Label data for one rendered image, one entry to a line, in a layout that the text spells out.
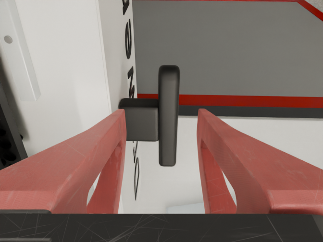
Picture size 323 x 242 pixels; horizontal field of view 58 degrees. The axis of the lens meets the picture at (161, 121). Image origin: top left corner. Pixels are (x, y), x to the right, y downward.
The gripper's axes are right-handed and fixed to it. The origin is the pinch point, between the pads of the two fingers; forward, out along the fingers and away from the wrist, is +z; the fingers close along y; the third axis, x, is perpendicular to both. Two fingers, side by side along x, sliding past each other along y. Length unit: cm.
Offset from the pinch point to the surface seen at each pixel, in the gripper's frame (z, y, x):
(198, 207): 18.7, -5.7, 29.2
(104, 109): 2.9, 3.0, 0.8
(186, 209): 18.6, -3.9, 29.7
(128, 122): 4.6, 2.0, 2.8
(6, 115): 9.2, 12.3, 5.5
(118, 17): 7.5, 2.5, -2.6
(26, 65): 11.4, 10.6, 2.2
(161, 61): 38.7, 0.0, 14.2
